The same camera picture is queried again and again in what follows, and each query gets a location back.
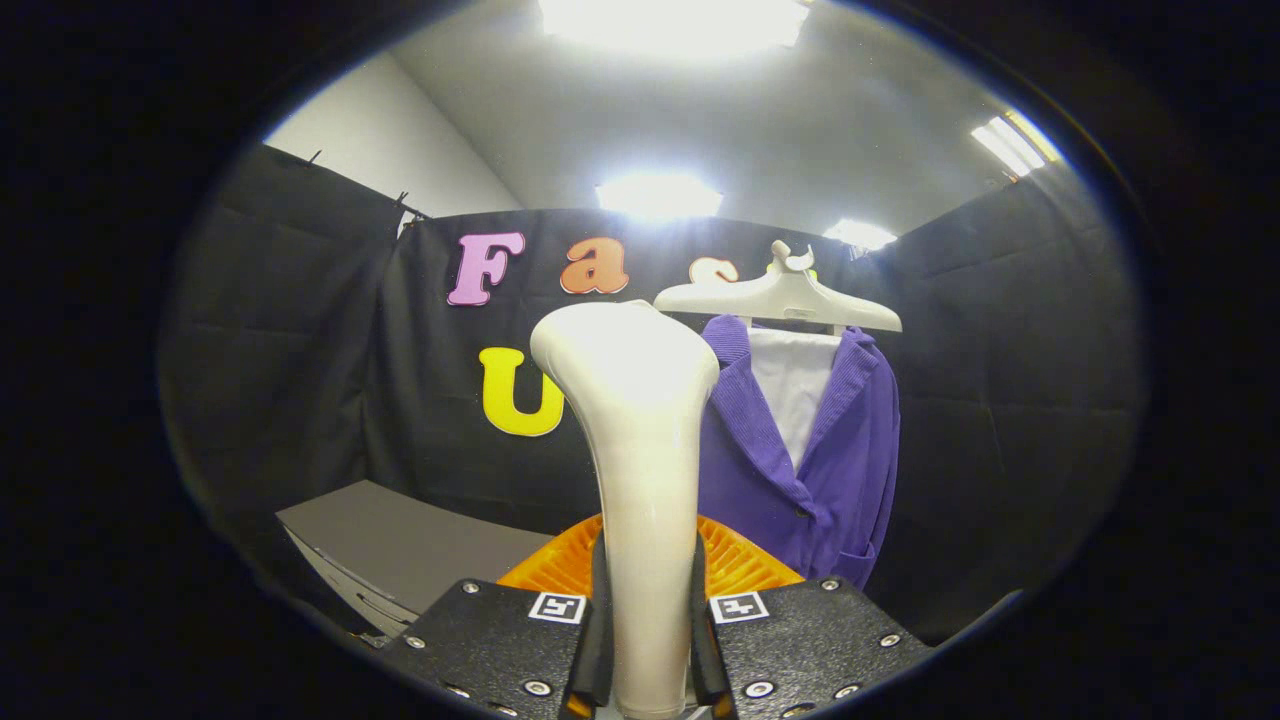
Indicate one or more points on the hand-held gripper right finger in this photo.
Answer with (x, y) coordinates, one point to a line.
(708, 650)

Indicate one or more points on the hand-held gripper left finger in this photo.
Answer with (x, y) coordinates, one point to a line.
(592, 660)

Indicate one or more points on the white garment steamer head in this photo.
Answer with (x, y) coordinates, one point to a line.
(645, 450)

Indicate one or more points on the white plastic clothes hanger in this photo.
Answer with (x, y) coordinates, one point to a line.
(780, 295)

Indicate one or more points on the grey cabinet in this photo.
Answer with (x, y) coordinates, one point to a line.
(420, 540)

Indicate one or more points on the white mannequin torso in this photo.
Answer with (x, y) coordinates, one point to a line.
(795, 390)

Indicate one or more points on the black backdrop cloth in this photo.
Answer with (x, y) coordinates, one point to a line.
(1000, 400)

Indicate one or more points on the ceiling light panel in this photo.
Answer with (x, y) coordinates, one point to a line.
(675, 20)
(658, 196)
(1012, 143)
(860, 234)

